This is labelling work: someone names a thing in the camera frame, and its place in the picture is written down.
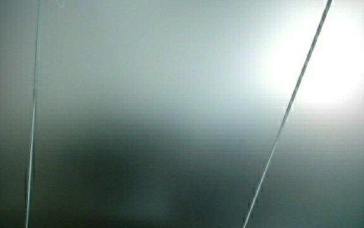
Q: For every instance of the thin white seam strip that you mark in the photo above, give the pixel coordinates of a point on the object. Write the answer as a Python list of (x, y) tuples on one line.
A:
[(33, 107), (291, 100)]

